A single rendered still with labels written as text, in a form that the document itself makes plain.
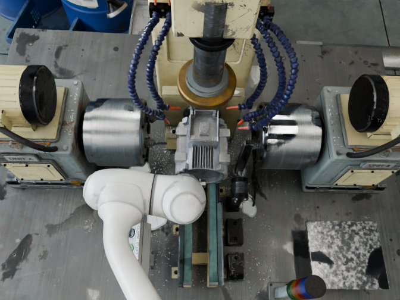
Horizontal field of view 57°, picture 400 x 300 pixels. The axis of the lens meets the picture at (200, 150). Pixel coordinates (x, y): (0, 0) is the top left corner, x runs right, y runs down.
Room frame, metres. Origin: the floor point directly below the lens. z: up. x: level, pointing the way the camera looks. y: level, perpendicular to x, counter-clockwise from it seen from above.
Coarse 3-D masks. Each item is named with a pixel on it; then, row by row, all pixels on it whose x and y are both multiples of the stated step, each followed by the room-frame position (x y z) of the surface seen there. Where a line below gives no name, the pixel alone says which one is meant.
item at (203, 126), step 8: (200, 112) 0.65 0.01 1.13; (208, 112) 0.65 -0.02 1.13; (192, 120) 0.62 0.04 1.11; (200, 120) 0.62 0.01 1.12; (208, 120) 0.63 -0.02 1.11; (216, 120) 0.63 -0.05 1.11; (192, 128) 0.59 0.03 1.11; (200, 128) 0.59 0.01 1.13; (208, 128) 0.59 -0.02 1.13; (216, 128) 0.60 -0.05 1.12; (200, 136) 0.56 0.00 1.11; (208, 136) 0.56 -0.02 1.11; (216, 136) 0.55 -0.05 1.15; (192, 144) 0.53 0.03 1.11; (200, 144) 0.53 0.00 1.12; (208, 144) 0.53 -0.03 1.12; (216, 144) 0.53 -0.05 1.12
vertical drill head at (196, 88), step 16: (208, 16) 0.60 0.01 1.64; (224, 16) 0.61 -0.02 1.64; (208, 32) 0.60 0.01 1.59; (192, 64) 0.68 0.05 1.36; (208, 64) 0.60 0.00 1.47; (224, 64) 0.71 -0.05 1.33; (192, 80) 0.62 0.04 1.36; (208, 80) 0.60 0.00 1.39; (224, 80) 0.63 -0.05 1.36; (192, 96) 0.58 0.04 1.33; (208, 96) 0.58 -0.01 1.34; (224, 96) 0.59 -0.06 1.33; (192, 112) 0.59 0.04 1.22
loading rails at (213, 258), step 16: (208, 192) 0.42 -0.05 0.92; (224, 192) 0.46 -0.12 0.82; (208, 208) 0.36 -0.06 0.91; (176, 224) 0.31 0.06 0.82; (208, 224) 0.30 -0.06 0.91; (208, 240) 0.25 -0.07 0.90; (192, 256) 0.19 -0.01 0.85; (208, 256) 0.19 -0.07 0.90; (176, 272) 0.13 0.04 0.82; (208, 272) 0.14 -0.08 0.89; (224, 272) 0.15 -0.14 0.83
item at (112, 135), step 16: (96, 112) 0.58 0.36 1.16; (112, 112) 0.59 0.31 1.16; (128, 112) 0.60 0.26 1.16; (144, 112) 0.62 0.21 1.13; (96, 128) 0.53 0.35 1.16; (112, 128) 0.54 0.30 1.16; (128, 128) 0.54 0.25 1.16; (144, 128) 0.57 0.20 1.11; (96, 144) 0.49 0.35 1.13; (112, 144) 0.49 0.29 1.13; (128, 144) 0.50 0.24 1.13; (144, 144) 0.53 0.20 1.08; (96, 160) 0.45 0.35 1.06; (112, 160) 0.46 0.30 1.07; (128, 160) 0.46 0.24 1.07; (144, 160) 0.49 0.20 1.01
